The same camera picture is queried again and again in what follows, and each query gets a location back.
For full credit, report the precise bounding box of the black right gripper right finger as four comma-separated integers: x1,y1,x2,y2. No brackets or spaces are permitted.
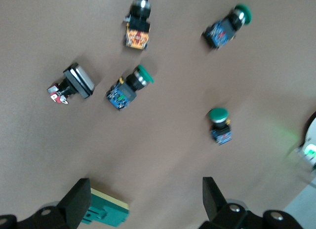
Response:
198,177,304,229

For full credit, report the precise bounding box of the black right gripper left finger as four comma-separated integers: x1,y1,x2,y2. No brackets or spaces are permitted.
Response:
0,178,92,229

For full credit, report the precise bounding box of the brown paper table cover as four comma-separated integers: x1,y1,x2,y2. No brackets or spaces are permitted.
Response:
0,0,316,229

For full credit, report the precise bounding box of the green yellow load switch block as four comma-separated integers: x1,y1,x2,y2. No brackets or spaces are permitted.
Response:
80,187,130,228

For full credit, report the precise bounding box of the green mushroom push button switch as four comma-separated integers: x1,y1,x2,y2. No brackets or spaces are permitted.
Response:
106,64,155,111
208,107,233,146
201,3,253,50

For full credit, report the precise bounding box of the square white push button switch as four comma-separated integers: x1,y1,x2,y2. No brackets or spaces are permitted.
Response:
46,62,96,105

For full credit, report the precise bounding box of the black selector switch orange body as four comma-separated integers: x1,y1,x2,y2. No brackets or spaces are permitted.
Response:
122,0,152,51

